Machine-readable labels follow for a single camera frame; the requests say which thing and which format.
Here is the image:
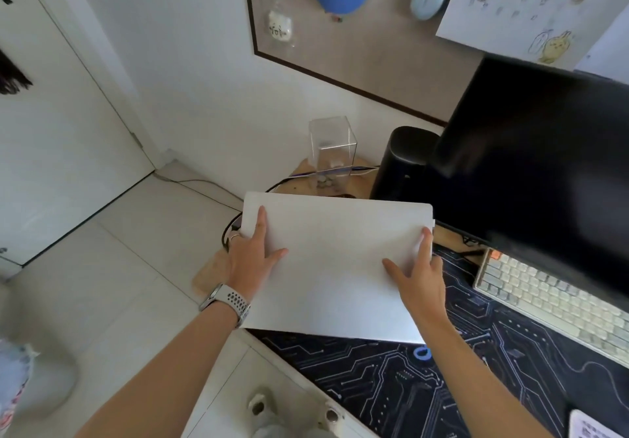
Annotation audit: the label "person's right hand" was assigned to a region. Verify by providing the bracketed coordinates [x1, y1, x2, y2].
[382, 226, 451, 329]

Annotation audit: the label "person's left hand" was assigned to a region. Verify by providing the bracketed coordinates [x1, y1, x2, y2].
[227, 205, 290, 301]

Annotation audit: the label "black cable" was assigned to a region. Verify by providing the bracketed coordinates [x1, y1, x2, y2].
[221, 172, 315, 254]

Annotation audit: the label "silver laptop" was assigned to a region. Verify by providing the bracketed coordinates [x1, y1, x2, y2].
[239, 191, 436, 345]

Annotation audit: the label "person's left forearm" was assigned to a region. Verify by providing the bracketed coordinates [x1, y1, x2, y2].
[73, 300, 246, 438]

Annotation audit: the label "person's right forearm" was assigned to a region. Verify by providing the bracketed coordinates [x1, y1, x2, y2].
[420, 312, 554, 438]

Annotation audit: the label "black circuit-print desk mat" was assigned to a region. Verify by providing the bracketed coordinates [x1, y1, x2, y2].
[245, 241, 629, 438]

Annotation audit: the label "white perforated wristwatch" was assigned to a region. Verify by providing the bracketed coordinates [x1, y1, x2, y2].
[199, 283, 252, 329]

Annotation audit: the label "black cylindrical speaker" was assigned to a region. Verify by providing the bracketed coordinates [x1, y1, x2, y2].
[369, 126, 443, 203]

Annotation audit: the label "white mechanical keyboard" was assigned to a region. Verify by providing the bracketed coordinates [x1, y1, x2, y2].
[473, 248, 629, 368]

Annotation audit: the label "clear acrylic box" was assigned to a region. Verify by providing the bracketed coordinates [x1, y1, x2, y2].
[308, 115, 358, 193]

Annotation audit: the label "beige slipper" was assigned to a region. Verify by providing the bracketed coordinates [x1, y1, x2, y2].
[245, 386, 276, 419]
[316, 401, 345, 431]

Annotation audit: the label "light grey trousers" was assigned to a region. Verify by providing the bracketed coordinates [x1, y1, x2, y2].
[245, 412, 345, 438]

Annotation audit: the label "black monitor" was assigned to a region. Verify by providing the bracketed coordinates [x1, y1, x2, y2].
[432, 54, 629, 313]

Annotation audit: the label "white door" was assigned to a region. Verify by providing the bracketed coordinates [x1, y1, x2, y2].
[0, 0, 168, 269]

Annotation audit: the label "white plush in bag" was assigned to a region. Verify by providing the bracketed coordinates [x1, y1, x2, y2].
[267, 2, 295, 46]

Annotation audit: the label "brown-framed cork pin board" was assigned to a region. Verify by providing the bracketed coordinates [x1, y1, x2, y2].
[241, 0, 497, 127]

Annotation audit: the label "floral cloth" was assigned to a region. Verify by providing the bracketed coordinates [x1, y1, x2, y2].
[0, 338, 39, 426]

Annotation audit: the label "plain white paper sheet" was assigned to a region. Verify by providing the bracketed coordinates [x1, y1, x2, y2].
[573, 9, 629, 85]

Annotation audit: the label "white doodle paper sheet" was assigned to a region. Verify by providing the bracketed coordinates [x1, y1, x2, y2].
[436, 0, 622, 71]

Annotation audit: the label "black tassel hanging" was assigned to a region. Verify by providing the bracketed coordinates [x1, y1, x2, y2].
[0, 47, 33, 95]

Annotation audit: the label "grey floor cable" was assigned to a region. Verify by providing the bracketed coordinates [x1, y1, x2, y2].
[153, 169, 244, 203]

